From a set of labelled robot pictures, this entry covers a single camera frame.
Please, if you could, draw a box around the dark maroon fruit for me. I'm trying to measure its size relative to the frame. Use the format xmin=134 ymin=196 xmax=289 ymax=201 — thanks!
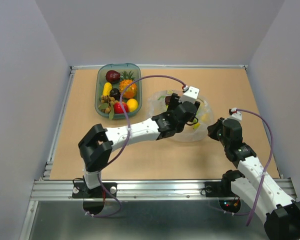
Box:
xmin=165 ymin=95 xmax=172 ymax=106

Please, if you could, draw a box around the yellow banana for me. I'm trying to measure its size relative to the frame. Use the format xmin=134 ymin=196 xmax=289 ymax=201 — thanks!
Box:
xmin=193 ymin=113 xmax=210 ymax=130

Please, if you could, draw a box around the yellow corn cob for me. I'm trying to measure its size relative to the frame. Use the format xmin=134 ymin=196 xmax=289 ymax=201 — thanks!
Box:
xmin=102 ymin=82 xmax=113 ymax=96

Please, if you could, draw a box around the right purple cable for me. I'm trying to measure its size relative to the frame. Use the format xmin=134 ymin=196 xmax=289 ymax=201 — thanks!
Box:
xmin=209 ymin=108 xmax=274 ymax=227

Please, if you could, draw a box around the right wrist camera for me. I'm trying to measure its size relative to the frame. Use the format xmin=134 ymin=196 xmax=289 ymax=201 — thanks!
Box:
xmin=228 ymin=107 xmax=242 ymax=122

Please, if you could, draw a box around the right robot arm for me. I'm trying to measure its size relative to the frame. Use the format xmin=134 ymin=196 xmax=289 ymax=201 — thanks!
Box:
xmin=205 ymin=118 xmax=300 ymax=240

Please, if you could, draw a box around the dark purple plum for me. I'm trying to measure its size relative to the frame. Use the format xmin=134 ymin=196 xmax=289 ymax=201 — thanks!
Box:
xmin=109 ymin=88 xmax=121 ymax=101

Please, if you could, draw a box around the green plastic tray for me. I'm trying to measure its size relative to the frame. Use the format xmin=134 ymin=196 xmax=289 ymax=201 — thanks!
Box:
xmin=94 ymin=63 xmax=142 ymax=119

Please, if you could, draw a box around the brown longan bunch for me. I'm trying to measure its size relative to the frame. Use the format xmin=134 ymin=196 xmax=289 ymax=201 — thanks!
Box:
xmin=98 ymin=95 xmax=118 ymax=120

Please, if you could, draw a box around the dark red apple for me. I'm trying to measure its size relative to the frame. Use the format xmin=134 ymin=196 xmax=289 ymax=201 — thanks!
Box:
xmin=105 ymin=70 xmax=121 ymax=84

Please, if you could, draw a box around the orange pineapple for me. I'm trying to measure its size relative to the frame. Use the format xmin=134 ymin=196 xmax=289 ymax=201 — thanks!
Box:
xmin=119 ymin=70 xmax=138 ymax=99

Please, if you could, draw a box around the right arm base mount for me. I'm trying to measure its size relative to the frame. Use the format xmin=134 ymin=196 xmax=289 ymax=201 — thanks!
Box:
xmin=200 ymin=170 xmax=245 ymax=198

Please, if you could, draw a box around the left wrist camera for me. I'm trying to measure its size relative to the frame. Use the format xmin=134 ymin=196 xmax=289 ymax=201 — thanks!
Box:
xmin=179 ymin=85 xmax=200 ymax=104

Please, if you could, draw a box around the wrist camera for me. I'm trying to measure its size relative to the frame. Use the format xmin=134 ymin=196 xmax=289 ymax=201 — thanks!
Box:
xmin=228 ymin=107 xmax=242 ymax=122
xmin=179 ymin=85 xmax=200 ymax=104

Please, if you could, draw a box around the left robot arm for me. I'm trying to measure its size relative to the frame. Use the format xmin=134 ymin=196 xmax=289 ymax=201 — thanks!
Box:
xmin=78 ymin=88 xmax=200 ymax=197

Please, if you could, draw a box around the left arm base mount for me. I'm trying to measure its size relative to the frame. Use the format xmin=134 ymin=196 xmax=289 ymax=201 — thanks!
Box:
xmin=72 ymin=178 xmax=108 ymax=199

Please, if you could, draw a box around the aluminium front rail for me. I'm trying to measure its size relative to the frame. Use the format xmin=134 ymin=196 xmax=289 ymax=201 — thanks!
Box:
xmin=29 ymin=178 xmax=300 ymax=202

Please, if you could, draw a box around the clear plastic bag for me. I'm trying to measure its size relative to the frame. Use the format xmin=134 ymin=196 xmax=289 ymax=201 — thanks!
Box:
xmin=147 ymin=89 xmax=214 ymax=142

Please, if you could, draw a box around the yellow lemon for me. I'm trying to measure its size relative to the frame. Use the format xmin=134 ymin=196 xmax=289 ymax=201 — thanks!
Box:
xmin=126 ymin=98 xmax=139 ymax=113

